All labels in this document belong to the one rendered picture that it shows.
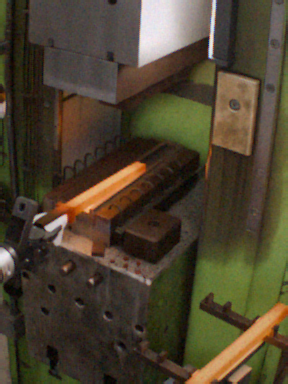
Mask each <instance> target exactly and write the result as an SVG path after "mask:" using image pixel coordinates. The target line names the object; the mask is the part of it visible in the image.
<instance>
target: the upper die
mask: <svg viewBox="0 0 288 384"><path fill-rule="evenodd" d="M208 45H209V36H207V37H205V38H204V39H200V40H198V41H196V42H195V43H191V44H188V45H187V46H185V47H183V48H179V49H177V50H176V51H174V52H172V53H168V54H166V55H165V56H163V57H161V58H159V59H155V60H153V61H152V62H150V63H148V64H146V65H144V66H140V67H136V66H128V65H125V64H122V63H118V62H115V61H113V58H111V59H109V60H105V59H101V58H98V57H91V56H88V55H85V54H78V53H75V52H72V51H66V50H62V49H58V48H54V44H53V45H52V46H45V47H44V68H43V81H44V85H48V86H52V87H54V88H57V89H59V88H60V89H63V90H66V91H69V92H72V93H78V94H80V95H84V96H87V97H89V98H96V99H99V100H102V101H105V102H108V103H111V104H118V103H119V102H121V101H123V100H125V99H127V98H129V97H131V96H132V95H134V94H136V93H137V92H139V91H142V90H144V89H146V88H148V87H150V86H152V85H153V84H154V83H156V82H160V81H162V80H164V79H165V78H167V77H168V76H170V75H174V74H176V73H177V72H179V71H181V70H182V69H184V68H188V67H189V66H191V65H192V64H194V63H198V62H199V61H201V60H202V59H204V58H208V52H209V49H208Z"/></svg>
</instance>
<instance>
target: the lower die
mask: <svg viewBox="0 0 288 384"><path fill-rule="evenodd" d="M166 143H168V144H171V145H174V146H177V148H176V149H174V150H173V151H172V150H171V151H170V152H168V153H167V154H166V155H164V156H163V157H161V158H160V159H158V160H157V162H155V163H154V164H152V165H151V166H149V167H148V168H147V169H145V170H144V171H142V172H141V173H139V174H136V175H135V176H134V177H132V178H131V179H130V180H129V181H127V182H126V183H125V184H123V185H122V186H120V187H119V188H117V189H116V190H115V191H113V192H112V193H110V194H109V195H107V197H105V198H104V199H103V200H100V201H98V202H97V203H95V204H94V205H93V206H91V207H90V208H89V210H90V212H89V213H87V212H85V211H82V212H81V213H79V214H77V215H76V216H75V222H73V223H72V224H71V223H69V222H66V224H65V228H64V229H66V230H68V231H70V232H73V233H75V234H79V235H82V236H84V237H87V238H89V239H92V240H94V241H98V242H106V246H108V247H111V246H112V245H113V244H114V243H115V242H118V241H119V240H120V239H119V240H116V239H114V238H113V235H112V232H114V229H115V228H116V227H117V226H118V224H119V222H120V211H119V209H118V208H117V207H116V206H111V209H110V210H108V206H109V204H110V203H117V204H118V205H120V206H121V208H122V210H123V223H124V222H125V221H127V220H128V219H129V218H130V214H131V201H129V200H128V199H126V198H124V199H123V200H122V201H119V200H120V198H121V197H122V196H124V195H125V196H129V197H130V198H131V200H132V201H133V214H135V213H136V212H137V211H139V209H140V205H141V194H140V193H139V192H138V191H136V190H134V191H133V192H132V194H131V193H130V192H131V189H132V188H139V189H140V190H141V191H142V192H143V194H144V206H145V205H147V204H148V203H149V201H150V199H151V195H152V187H151V185H150V184H148V183H144V184H143V186H142V187H141V186H140V183H141V182H142V181H143V180H149V181H150V182H152V183H153V185H154V188H155V192H154V199H156V198H157V196H158V195H159V191H160V189H161V179H160V178H159V177H158V176H157V175H155V176H154V177H153V179H151V178H150V177H151V175H152V174H160V175H161V176H162V177H163V179H164V186H163V192H164V191H165V190H166V189H168V187H169V184H170V178H171V174H170V172H169V171H168V170H167V169H163V170H162V173H160V172H159V170H160V168H161V167H164V166H166V167H169V168H170V169H171V170H172V171H173V184H174V183H175V182H177V180H178V178H179V175H180V166H179V164H178V163H176V162H173V163H172V165H171V166H169V162H170V161H171V160H178V161H180V162H181V166H182V176H184V175H186V174H192V173H194V172H195V171H197V170H198V169H199V160H200V153H198V152H195V151H191V150H188V149H185V148H184V145H182V144H179V143H176V142H173V141H170V140H166V141H164V142H162V141H159V140H156V139H154V138H149V139H148V140H146V139H143V138H140V137H137V136H136V137H134V138H133V139H132V140H130V141H129V142H127V143H126V146H124V145H122V146H121V147H119V148H118V149H117V150H116V151H113V152H110V153H109V154H107V158H105V156H104V157H103V158H101V159H99V160H98V161H97V163H96V164H94V163H93V164H91V165H90V166H89V167H88V168H87V171H86V172H84V170H83V171H81V172H80V173H78V174H76V175H75V177H71V178H69V179H68V180H66V181H65V185H62V183H61V185H59V186H58V187H56V188H54V189H53V190H51V192H49V193H47V194H46V195H43V196H42V207H43V213H45V212H51V211H52V210H53V209H55V208H56V203H58V202H62V203H63V204H65V203H67V202H68V201H70V200H72V199H74V197H75V198H76V197H78V196H79V195H81V194H83V193H85V192H86V191H88V190H89V189H90V188H92V187H94V186H96V185H97V184H99V183H101V182H102V181H104V180H106V179H107V178H108V177H110V176H112V175H115V174H117V173H119V172H120V171H122V170H124V169H125V168H127V167H129V166H130V165H131V164H133V163H135V162H139V161H140V160H142V159H143V158H145V157H146V156H148V155H149V154H151V153H152V152H154V151H155V150H157V149H158V148H160V147H161V146H163V145H164V144H166ZM68 226H71V227H72V229H71V230H70V229H69V228H68Z"/></svg>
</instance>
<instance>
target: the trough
mask: <svg viewBox="0 0 288 384"><path fill-rule="evenodd" d="M176 148H177V146H174V145H171V144H168V143H166V144H164V145H163V146H161V147H160V148H158V149H157V150H155V151H154V152H152V153H151V154H149V155H148V156H146V157H145V158H143V159H142V160H140V161H139V163H142V164H145V165H146V169H147V168H148V167H149V166H151V165H152V164H154V163H155V162H157V160H158V159H160V158H161V157H163V156H164V155H166V154H167V153H168V152H170V151H171V150H172V151H173V150H174V149H176Z"/></svg>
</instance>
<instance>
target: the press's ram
mask: <svg viewBox="0 0 288 384"><path fill-rule="evenodd" d="M213 4H214V0H30V9H29V18H30V23H29V39H28V41H29V42H30V43H33V44H39V45H43V46H52V45H53V44H54V48H58V49H62V50H66V51H72V52H75V53H78V54H85V55H88V56H91V57H98V58H101V59H105V60H109V59H111V58H113V61H115V62H118V63H122V64H125V65H128V66H136V67H140V66H144V65H146V64H148V63H150V62H152V61H153V60H155V59H159V58H161V57H163V56H165V55H166V54H168V53H172V52H174V51H176V50H177V49H179V48H183V47H185V46H187V45H188V44H191V43H195V42H196V41H198V40H200V39H204V38H205V37H207V36H211V35H212V32H211V28H212V20H213Z"/></svg>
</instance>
